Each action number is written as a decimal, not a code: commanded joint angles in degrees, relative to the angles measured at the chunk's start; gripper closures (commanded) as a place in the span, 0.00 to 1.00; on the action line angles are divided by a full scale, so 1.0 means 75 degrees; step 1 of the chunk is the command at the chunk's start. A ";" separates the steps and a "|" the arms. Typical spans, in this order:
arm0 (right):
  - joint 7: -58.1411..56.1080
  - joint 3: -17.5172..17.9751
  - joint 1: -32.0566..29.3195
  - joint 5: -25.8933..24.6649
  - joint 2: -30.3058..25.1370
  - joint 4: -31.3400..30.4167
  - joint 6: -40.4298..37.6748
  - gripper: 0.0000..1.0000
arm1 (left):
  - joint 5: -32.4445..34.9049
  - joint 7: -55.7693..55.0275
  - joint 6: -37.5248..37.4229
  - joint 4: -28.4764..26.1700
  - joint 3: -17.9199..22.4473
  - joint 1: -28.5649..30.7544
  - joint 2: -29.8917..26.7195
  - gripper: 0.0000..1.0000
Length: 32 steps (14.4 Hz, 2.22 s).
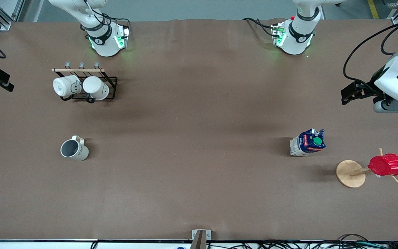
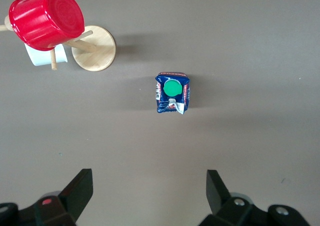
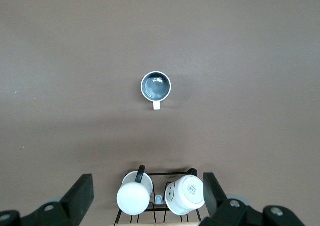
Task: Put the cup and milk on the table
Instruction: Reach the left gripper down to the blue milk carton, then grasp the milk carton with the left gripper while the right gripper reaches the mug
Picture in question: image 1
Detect blue white milk carton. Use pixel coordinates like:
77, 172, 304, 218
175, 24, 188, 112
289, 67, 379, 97
290, 129, 326, 157

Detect grey ceramic mug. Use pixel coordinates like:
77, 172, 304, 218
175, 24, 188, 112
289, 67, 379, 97
60, 135, 89, 162

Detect red plastic cup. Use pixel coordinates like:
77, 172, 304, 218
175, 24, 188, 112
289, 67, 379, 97
368, 154, 398, 176

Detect white mug with flat base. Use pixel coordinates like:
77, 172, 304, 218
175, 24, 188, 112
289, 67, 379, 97
53, 75, 82, 98

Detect wooden mug tree stand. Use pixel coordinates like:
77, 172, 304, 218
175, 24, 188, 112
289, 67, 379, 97
336, 148, 398, 188

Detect green lit right base panel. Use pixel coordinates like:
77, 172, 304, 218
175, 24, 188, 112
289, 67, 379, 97
114, 26, 130, 49

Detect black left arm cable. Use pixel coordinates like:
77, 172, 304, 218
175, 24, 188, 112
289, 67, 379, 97
343, 22, 398, 86

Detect white mug with black handle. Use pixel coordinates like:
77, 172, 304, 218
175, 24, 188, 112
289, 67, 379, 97
83, 76, 110, 101

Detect black wire mug rack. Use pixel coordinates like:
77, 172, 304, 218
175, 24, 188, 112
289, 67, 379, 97
51, 62, 118, 103

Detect black left base cable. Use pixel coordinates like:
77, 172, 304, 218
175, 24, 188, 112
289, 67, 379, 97
243, 17, 276, 37

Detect black base cable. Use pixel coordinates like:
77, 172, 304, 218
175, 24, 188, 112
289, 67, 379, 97
243, 17, 276, 37
102, 13, 131, 29

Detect black right base cable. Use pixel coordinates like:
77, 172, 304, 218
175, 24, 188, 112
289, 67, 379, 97
102, 13, 131, 29

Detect black cable bundle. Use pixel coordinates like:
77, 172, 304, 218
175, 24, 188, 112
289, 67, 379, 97
254, 233, 398, 249

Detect metal table edge bracket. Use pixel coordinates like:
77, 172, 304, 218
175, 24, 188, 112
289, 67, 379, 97
191, 229, 211, 249

